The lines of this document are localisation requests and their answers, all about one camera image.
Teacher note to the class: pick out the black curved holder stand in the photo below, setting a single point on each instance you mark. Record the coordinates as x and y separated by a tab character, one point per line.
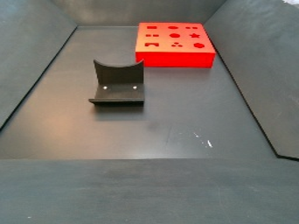
120	83

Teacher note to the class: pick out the red shape sorter box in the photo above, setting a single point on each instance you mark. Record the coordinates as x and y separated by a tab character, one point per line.
173	45

